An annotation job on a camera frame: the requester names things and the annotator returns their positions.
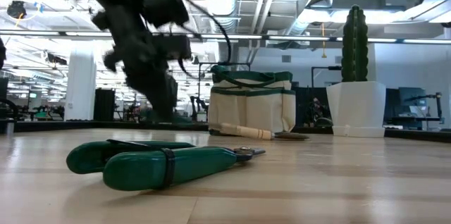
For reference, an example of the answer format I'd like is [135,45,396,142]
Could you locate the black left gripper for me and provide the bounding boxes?
[91,4,193,122]

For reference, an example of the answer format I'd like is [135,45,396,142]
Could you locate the trowel wooden handle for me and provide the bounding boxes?
[210,122,310,142]

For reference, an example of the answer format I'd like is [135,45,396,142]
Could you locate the beige green canvas garden bag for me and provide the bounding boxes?
[208,64,297,136]

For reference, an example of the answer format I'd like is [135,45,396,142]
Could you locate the dark monitor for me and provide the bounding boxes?
[165,74,179,112]

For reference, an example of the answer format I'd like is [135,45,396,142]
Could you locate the black cabinet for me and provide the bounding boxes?
[93,88,116,122]

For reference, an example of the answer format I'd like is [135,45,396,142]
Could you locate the white room column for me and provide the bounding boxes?
[64,54,97,122]

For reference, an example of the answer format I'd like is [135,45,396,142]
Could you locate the black pruning shears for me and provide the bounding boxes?
[66,138,267,192]

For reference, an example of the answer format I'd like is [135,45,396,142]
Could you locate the black partition panel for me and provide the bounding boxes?
[292,85,329,129]

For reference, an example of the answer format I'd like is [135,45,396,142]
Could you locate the yellow hanging pendant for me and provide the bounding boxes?
[320,22,328,59]

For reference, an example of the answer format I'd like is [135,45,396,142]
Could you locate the white plant pot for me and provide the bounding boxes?
[326,80,387,139]

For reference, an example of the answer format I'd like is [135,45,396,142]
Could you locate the green cactus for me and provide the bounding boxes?
[340,4,369,83]

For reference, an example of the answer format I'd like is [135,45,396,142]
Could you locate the desk monitor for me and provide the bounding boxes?
[398,86,428,118]

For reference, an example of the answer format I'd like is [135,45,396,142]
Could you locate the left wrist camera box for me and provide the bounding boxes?
[142,0,190,28]

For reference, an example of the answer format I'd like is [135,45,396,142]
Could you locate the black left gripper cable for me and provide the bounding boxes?
[175,0,233,80]

